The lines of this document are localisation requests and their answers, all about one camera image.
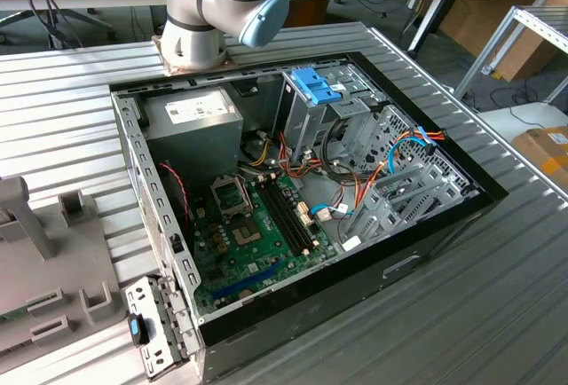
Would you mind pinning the white metal shelf frame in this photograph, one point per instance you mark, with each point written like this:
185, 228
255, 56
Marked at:
484, 54

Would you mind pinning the black RAM slot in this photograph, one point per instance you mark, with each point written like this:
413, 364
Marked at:
286, 216
280, 218
290, 214
295, 212

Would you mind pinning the blue plastic disk carrier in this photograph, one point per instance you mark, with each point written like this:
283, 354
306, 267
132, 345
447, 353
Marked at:
310, 83

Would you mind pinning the small black case lock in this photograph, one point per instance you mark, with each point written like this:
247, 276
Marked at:
177, 243

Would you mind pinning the grey power supply unit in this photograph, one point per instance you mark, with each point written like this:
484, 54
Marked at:
195, 145

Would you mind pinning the white low table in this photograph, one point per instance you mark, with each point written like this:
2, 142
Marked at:
510, 123

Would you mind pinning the thin metal locking lever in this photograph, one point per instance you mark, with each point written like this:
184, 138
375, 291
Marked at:
244, 194

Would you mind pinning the green motherboard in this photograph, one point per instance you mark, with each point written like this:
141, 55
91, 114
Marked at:
248, 265

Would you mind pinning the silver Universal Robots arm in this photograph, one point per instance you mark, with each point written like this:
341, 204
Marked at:
191, 3

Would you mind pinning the grey parts rack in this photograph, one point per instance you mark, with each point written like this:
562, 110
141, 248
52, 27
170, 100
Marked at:
66, 261

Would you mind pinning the black tripod pole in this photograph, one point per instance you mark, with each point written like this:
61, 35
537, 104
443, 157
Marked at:
434, 12

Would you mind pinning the metal expansion bracket panel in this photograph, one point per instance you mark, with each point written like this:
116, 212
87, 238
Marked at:
153, 358

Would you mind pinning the blue expansion slot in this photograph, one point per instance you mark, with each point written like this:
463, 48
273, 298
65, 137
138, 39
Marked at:
248, 279

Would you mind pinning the cardboard box yellow label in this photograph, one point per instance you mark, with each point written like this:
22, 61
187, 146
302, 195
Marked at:
541, 150

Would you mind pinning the brown square base plate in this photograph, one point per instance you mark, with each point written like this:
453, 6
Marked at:
228, 62

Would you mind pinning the CPU socket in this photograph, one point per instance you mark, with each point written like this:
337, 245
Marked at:
228, 198

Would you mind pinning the silver coin battery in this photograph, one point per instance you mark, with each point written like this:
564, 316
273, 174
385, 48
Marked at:
246, 295

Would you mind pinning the black open PC case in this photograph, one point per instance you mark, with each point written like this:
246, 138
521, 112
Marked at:
355, 296

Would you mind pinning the white paper tag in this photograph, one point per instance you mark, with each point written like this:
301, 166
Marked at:
351, 243

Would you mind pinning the metal drive cage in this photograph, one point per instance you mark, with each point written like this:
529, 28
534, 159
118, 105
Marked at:
306, 128

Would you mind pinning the green circuit board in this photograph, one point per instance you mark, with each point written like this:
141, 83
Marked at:
13, 315

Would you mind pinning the blue and black latch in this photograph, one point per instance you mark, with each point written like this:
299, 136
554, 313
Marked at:
135, 329

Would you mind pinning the metal disk bay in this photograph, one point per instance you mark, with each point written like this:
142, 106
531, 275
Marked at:
386, 221

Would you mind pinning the black office chair base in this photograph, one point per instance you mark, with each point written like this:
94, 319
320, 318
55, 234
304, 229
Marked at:
52, 21

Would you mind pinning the large brown cardboard box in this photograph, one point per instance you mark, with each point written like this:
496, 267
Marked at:
470, 21

